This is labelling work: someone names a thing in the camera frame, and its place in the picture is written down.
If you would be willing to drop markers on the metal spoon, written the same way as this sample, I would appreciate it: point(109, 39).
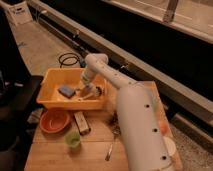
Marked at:
point(116, 133)

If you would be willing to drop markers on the white lidded container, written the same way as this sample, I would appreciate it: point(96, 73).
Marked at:
point(170, 144)

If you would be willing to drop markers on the white paper bag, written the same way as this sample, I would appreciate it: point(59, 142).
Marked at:
point(19, 13)

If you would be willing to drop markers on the blue sponge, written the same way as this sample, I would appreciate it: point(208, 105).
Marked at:
point(66, 91)

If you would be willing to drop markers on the black chair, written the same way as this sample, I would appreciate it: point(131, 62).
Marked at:
point(18, 90)

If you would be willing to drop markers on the red bowl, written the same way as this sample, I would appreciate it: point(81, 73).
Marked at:
point(54, 121)

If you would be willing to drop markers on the brown rectangular box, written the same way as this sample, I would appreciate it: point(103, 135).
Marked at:
point(82, 123)

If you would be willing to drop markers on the green plastic cup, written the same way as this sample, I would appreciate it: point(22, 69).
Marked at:
point(72, 139)

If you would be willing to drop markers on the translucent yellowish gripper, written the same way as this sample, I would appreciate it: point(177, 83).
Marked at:
point(88, 90)

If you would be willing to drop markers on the orange tomato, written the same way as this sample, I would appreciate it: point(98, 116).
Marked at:
point(163, 127)

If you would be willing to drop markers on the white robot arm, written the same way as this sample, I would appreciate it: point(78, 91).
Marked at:
point(143, 141)

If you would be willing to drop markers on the blue object on floor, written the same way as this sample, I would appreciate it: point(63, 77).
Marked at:
point(82, 63)

